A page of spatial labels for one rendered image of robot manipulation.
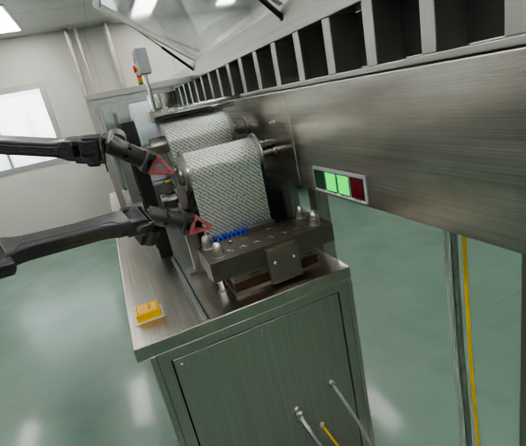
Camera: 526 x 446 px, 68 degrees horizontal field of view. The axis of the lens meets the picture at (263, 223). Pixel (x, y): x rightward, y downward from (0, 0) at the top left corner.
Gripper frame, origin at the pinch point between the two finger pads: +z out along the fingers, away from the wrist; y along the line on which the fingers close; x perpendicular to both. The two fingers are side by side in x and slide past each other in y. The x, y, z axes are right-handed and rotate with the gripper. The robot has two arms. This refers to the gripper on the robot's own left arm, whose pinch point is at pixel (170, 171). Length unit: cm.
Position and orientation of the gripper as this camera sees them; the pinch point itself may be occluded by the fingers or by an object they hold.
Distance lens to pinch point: 128.8
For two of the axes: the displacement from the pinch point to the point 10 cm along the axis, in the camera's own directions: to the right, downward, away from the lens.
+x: 4.5, -8.9, -1.0
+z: 7.9, 3.4, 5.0
